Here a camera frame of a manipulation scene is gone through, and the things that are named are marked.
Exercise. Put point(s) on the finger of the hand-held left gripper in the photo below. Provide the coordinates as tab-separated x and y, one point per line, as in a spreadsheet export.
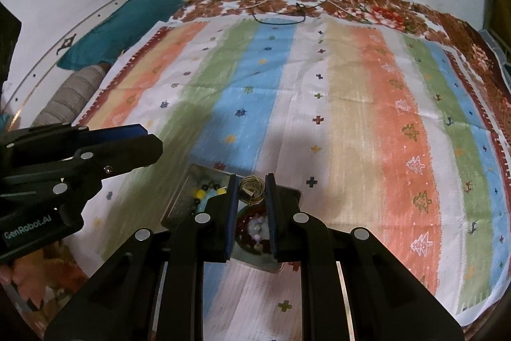
127	153
119	132

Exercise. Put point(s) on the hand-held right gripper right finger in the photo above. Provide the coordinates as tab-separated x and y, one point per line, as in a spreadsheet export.
271	215

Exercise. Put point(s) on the striped colourful cloth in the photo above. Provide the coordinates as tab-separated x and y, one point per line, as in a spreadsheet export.
359	125

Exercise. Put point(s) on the clear compartment bead box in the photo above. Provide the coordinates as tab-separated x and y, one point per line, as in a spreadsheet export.
179	205

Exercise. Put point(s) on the grey striped bolster pillow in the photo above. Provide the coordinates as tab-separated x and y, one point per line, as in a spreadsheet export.
68	97

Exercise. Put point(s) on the brown floral blanket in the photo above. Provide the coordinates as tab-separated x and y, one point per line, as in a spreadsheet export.
379	11

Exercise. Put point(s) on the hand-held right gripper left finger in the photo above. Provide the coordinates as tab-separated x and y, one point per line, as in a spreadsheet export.
230	223

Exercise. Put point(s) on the teal cloth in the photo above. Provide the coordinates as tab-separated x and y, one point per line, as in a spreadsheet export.
119	25

